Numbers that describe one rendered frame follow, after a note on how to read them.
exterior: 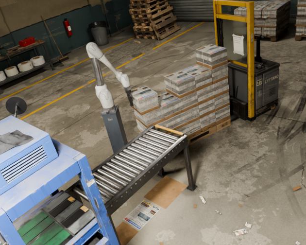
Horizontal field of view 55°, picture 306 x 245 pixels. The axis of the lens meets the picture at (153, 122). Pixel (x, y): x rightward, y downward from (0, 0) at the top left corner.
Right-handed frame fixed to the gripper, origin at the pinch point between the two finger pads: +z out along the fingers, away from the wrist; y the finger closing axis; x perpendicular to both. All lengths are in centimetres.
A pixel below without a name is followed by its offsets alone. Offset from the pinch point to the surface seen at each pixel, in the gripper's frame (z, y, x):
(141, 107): 1.3, -18.9, -6.1
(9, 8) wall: -95, 654, 62
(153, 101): 0.6, -19.6, -24.3
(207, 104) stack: 42, -18, -111
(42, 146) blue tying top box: -73, -150, 121
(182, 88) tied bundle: 0, -18, -71
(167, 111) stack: 23, -18, -43
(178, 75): -11, 3, -81
